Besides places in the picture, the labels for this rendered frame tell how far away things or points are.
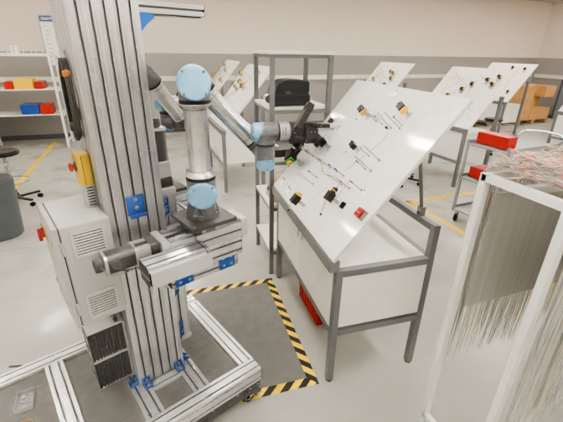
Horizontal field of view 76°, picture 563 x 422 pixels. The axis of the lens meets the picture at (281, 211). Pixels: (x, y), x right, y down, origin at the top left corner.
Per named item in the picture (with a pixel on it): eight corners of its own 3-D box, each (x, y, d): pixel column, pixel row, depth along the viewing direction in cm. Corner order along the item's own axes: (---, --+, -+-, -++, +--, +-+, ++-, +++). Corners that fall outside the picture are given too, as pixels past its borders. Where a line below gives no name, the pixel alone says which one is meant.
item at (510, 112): (495, 141, 838) (515, 64, 771) (456, 131, 939) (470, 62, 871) (517, 139, 863) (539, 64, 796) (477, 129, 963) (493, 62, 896)
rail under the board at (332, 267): (329, 273, 188) (330, 263, 186) (272, 193, 292) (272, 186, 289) (339, 272, 190) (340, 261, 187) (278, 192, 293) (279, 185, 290)
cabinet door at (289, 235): (298, 274, 257) (300, 224, 241) (277, 239, 305) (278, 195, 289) (301, 274, 258) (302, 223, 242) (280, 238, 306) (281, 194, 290)
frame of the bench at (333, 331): (326, 383, 222) (337, 272, 189) (276, 275, 325) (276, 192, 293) (411, 362, 237) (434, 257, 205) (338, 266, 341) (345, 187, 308)
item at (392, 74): (372, 150, 746) (383, 63, 679) (345, 137, 848) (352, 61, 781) (402, 147, 767) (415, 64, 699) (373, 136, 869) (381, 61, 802)
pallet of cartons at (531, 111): (517, 125, 1030) (527, 86, 988) (493, 120, 1099) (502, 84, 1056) (546, 122, 1070) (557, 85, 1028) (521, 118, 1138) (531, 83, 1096)
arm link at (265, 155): (271, 163, 158) (271, 138, 153) (276, 171, 148) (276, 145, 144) (253, 164, 156) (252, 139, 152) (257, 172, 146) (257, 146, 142)
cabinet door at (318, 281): (327, 326, 209) (332, 269, 193) (297, 275, 257) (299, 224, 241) (331, 326, 209) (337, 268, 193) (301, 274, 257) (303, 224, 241)
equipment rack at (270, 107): (269, 275, 327) (269, 50, 252) (255, 243, 380) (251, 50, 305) (321, 267, 340) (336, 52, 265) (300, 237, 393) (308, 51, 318)
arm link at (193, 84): (216, 198, 158) (208, 63, 136) (219, 211, 145) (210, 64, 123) (188, 199, 155) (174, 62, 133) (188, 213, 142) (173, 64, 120)
